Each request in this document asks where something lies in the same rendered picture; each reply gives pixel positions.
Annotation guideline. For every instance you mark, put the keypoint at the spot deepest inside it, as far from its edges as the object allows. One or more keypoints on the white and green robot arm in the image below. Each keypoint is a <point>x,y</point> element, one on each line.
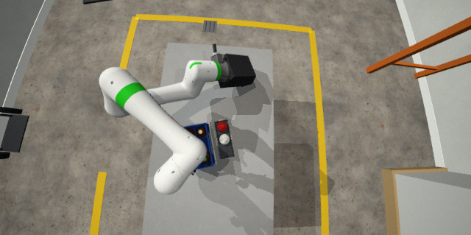
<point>188,150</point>

